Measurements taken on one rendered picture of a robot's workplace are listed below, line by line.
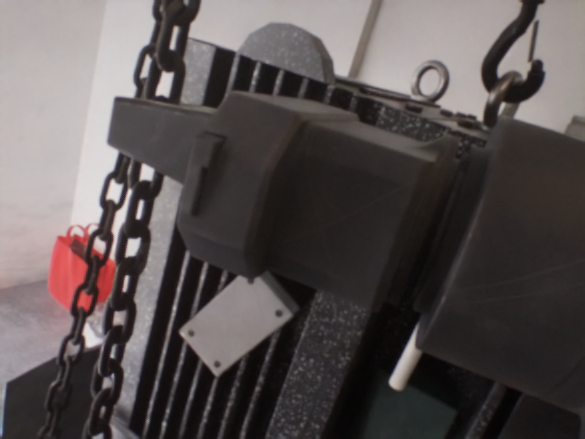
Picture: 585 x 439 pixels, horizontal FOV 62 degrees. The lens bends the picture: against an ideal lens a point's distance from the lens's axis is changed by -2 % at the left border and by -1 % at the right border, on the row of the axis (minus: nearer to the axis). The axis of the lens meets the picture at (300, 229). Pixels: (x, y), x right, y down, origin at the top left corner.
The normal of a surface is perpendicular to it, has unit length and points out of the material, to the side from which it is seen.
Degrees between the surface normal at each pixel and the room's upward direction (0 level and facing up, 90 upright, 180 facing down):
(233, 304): 88
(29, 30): 90
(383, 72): 90
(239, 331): 88
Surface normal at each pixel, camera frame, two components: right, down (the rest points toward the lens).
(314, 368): -0.44, 0.18
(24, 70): 0.76, 0.43
